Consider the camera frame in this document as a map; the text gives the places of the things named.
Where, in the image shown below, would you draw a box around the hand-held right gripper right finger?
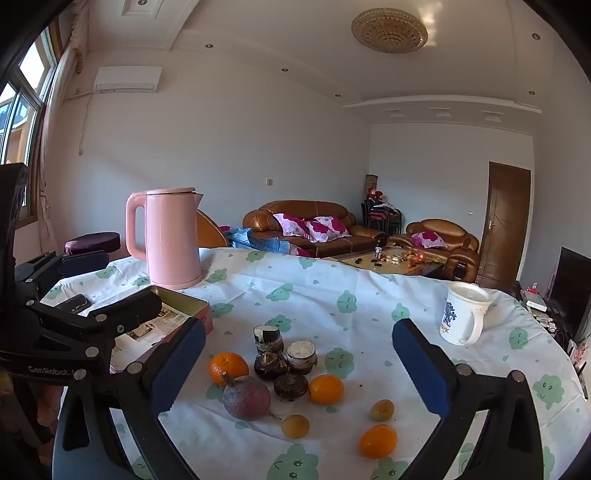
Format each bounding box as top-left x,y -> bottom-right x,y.
392,318 -> 546,480

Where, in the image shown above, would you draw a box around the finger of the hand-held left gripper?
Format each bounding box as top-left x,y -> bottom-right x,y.
28,291 -> 163,356
15,250 -> 110,289

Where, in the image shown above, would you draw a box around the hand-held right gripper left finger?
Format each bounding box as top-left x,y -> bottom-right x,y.
62,318 -> 208,480

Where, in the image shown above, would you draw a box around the orange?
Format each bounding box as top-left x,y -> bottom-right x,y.
308,374 -> 345,406
210,352 -> 250,387
359,425 -> 399,460

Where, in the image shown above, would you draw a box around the pink metal tin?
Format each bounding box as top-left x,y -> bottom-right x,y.
110,285 -> 214,374

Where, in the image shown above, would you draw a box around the small yellow fruit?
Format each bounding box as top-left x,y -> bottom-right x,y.
282,414 -> 310,439
369,399 -> 396,422

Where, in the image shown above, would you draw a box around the purple passion fruit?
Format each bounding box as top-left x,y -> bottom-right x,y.
222,373 -> 272,422

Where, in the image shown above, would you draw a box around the cut taro piece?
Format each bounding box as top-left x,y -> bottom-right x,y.
252,325 -> 284,356
286,340 -> 318,376

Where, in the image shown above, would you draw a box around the dark brown round chunk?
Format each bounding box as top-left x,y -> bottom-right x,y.
273,373 -> 309,402

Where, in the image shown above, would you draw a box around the dark purple round stool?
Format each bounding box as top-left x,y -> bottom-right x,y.
64,232 -> 122,256

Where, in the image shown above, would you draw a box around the printed paper sheet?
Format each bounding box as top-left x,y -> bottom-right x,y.
111,307 -> 191,372

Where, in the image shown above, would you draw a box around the white mug with blue print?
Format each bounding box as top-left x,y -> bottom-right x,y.
438,282 -> 493,347

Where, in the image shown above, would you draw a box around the pink electric kettle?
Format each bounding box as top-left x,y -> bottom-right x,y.
126,187 -> 205,291

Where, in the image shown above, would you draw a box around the dark brown chunk, broken top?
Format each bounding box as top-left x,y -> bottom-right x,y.
253,352 -> 290,382

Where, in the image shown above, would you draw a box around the brown wooden chair back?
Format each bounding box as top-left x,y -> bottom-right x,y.
198,209 -> 230,250

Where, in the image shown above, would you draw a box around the wooden coffee table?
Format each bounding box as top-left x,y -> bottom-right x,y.
339,247 -> 448,278

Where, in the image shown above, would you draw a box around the white green cloud tablecloth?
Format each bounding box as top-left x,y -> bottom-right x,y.
44,247 -> 585,480

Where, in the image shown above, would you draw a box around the cut taro piece upright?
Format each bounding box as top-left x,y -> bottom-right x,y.
286,340 -> 318,376

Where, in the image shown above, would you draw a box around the pale sheer curtain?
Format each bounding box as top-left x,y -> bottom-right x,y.
32,9 -> 90,254

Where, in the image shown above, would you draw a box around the pink floral pillow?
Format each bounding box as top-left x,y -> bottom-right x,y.
411,232 -> 448,249
273,213 -> 315,241
305,216 -> 352,243

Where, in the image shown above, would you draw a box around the television stand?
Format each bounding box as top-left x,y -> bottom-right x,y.
510,281 -> 591,370

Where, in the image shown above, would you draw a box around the brown leather armchair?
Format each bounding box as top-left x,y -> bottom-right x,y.
387,219 -> 481,283

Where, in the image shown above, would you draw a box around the blue checkered cloth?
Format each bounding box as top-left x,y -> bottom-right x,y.
226,227 -> 296,254

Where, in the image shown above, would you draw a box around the stacked black chairs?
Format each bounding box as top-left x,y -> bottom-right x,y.
361,196 -> 402,234

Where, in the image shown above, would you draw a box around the window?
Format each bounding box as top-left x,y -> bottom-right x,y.
0,28 -> 58,217

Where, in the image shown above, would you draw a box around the brown wooden door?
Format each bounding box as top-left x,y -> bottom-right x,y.
475,161 -> 532,289

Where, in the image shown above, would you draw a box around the black television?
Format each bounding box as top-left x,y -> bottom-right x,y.
549,247 -> 591,344

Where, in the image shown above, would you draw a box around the long brown leather sofa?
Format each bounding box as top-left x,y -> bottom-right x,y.
242,200 -> 387,259

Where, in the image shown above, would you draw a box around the round gold ceiling lamp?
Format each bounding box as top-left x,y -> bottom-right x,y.
351,8 -> 429,52

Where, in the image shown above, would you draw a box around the white wall air conditioner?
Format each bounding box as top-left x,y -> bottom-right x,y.
93,66 -> 164,94

